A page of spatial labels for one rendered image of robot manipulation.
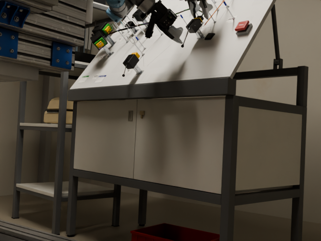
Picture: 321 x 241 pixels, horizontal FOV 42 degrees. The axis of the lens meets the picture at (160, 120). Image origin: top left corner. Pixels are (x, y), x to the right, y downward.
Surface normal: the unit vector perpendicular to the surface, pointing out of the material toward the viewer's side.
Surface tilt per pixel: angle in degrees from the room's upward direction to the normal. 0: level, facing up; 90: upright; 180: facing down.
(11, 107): 90
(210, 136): 90
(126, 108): 90
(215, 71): 53
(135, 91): 90
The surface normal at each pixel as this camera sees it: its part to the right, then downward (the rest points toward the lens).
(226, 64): -0.55, -0.65
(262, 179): 0.69, 0.01
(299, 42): -0.58, -0.05
